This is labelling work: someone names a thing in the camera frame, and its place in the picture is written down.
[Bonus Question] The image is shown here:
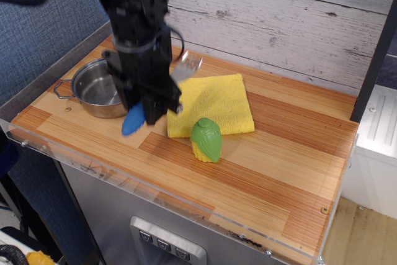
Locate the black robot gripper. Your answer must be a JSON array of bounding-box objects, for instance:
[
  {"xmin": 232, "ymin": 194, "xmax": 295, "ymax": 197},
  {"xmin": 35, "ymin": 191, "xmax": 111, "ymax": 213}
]
[{"xmin": 102, "ymin": 29, "xmax": 181, "ymax": 125}]

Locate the blue handled metal fork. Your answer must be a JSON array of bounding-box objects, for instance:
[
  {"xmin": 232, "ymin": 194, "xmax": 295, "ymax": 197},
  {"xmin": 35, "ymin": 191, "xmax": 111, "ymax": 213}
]
[{"xmin": 122, "ymin": 51, "xmax": 203, "ymax": 136}]

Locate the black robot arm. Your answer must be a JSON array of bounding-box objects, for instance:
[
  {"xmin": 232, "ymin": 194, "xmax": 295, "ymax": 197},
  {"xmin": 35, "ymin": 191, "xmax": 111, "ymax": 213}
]
[{"xmin": 99, "ymin": 0, "xmax": 181, "ymax": 125}]

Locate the stainless steel pot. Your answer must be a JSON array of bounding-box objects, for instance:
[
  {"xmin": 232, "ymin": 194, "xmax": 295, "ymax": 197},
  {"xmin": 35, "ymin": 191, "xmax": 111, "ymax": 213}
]
[{"xmin": 53, "ymin": 58, "xmax": 127, "ymax": 119}]

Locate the green yellow toy corn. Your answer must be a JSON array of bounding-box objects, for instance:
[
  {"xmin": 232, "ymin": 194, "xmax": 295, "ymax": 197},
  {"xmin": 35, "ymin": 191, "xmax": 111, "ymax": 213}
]
[{"xmin": 190, "ymin": 117, "xmax": 223, "ymax": 163}]

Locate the yellow folded cloth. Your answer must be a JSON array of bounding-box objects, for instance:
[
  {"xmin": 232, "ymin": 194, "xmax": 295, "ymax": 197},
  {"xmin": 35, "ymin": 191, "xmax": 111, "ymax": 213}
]
[{"xmin": 167, "ymin": 74, "xmax": 255, "ymax": 138}]

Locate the stainless steel cabinet front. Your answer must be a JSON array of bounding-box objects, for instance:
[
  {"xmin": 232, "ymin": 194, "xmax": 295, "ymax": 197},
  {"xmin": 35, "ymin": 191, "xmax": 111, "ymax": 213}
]
[{"xmin": 58, "ymin": 161, "xmax": 292, "ymax": 265}]

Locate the clear acrylic table guard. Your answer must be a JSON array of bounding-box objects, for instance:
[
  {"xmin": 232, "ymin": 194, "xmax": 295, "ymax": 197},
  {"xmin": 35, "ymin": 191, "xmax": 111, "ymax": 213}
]
[{"xmin": 2, "ymin": 114, "xmax": 358, "ymax": 264}]

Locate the silver button control panel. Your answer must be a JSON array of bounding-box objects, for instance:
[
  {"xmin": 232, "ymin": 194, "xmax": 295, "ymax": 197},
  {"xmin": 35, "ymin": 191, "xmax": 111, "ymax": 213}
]
[{"xmin": 130, "ymin": 216, "xmax": 208, "ymax": 264}]

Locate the yellow object bottom left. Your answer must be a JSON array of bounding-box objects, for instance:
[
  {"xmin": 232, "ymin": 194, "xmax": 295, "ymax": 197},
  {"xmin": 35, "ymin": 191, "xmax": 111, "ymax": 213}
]
[{"xmin": 26, "ymin": 251, "xmax": 55, "ymax": 265}]

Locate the white ribbed side cabinet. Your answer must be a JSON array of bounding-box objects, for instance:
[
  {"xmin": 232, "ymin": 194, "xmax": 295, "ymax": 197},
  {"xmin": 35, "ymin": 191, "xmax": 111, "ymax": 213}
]
[{"xmin": 341, "ymin": 85, "xmax": 396, "ymax": 218}]

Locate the black braided cable sleeve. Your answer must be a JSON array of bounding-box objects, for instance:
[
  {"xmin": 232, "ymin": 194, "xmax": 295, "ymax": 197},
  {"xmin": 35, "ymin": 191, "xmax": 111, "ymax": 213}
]
[{"xmin": 0, "ymin": 244, "xmax": 30, "ymax": 265}]

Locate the black right frame post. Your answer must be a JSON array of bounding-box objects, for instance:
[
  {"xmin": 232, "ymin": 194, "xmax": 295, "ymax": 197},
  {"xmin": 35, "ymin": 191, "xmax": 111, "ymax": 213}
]
[{"xmin": 350, "ymin": 1, "xmax": 396, "ymax": 123}]

